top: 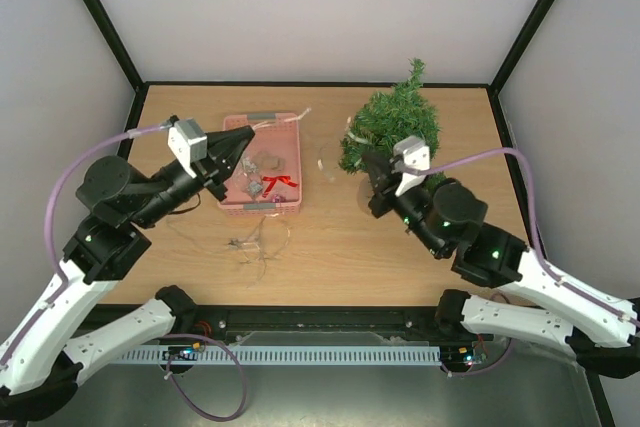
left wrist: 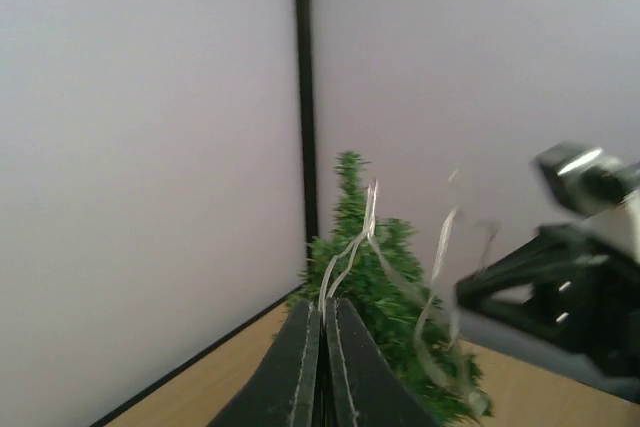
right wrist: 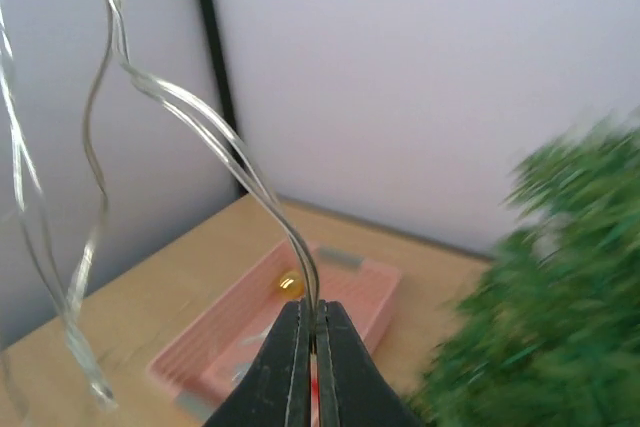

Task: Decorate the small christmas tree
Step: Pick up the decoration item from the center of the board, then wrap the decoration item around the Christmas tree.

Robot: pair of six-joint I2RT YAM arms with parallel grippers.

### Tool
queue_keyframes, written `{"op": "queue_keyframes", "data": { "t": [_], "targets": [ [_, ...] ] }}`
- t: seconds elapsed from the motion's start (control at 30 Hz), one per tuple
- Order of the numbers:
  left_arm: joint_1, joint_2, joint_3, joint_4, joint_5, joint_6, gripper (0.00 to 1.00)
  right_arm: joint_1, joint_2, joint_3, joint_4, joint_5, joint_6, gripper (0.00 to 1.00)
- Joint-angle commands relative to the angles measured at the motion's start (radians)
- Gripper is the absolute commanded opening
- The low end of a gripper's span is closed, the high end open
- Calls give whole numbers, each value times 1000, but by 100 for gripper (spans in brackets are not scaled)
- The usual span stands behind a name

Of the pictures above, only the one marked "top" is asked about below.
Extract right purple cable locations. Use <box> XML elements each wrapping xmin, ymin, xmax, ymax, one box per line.
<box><xmin>419</xmin><ymin>147</ymin><xmax>640</xmax><ymax>328</ymax></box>

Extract small green christmas tree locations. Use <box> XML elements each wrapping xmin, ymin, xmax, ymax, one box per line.
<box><xmin>337</xmin><ymin>57</ymin><xmax>448</xmax><ymax>213</ymax></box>

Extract red ribbon bow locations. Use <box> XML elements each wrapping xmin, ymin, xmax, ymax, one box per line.
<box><xmin>261</xmin><ymin>175</ymin><xmax>298</xmax><ymax>197</ymax></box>

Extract silver gift box ornament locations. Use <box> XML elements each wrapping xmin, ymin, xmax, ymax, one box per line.
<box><xmin>247</xmin><ymin>180</ymin><xmax>264</xmax><ymax>199</ymax></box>

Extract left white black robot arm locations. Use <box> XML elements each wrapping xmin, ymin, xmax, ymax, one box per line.
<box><xmin>1</xmin><ymin>119</ymin><xmax>255</xmax><ymax>422</ymax></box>

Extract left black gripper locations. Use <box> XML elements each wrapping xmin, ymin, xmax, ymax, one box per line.
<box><xmin>134</xmin><ymin>127</ymin><xmax>257</xmax><ymax>229</ymax></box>

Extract light blue cable duct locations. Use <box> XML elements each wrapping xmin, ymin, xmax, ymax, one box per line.
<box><xmin>114</xmin><ymin>345</ymin><xmax>441</xmax><ymax>366</ymax></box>

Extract clear led string lights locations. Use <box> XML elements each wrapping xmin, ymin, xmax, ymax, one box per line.
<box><xmin>164</xmin><ymin>106</ymin><xmax>371</xmax><ymax>291</ymax></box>

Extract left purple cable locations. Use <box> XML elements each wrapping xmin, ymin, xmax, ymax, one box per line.
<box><xmin>0</xmin><ymin>116</ymin><xmax>179</xmax><ymax>373</ymax></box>

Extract pink plastic basket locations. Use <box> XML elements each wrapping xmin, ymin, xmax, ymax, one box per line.
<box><xmin>219</xmin><ymin>112</ymin><xmax>302</xmax><ymax>216</ymax></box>

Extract purple cable loop front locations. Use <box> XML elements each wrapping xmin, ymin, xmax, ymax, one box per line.
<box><xmin>162</xmin><ymin>330</ymin><xmax>251</xmax><ymax>420</ymax></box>

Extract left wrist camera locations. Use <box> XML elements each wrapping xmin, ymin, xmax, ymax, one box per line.
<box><xmin>167</xmin><ymin>119</ymin><xmax>207</xmax><ymax>178</ymax></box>

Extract silver reindeer ornament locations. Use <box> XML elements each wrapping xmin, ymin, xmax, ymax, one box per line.
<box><xmin>241</xmin><ymin>157</ymin><xmax>259</xmax><ymax>176</ymax></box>

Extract black frame rail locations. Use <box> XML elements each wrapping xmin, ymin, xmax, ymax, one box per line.
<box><xmin>79</xmin><ymin>304</ymin><xmax>581</xmax><ymax>346</ymax></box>

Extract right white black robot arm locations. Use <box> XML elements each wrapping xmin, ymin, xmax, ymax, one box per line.
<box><xmin>363</xmin><ymin>147</ymin><xmax>639</xmax><ymax>379</ymax></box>

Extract beige felt ornament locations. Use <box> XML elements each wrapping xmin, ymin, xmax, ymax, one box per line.
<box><xmin>251</xmin><ymin>150</ymin><xmax>286</xmax><ymax>172</ymax></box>

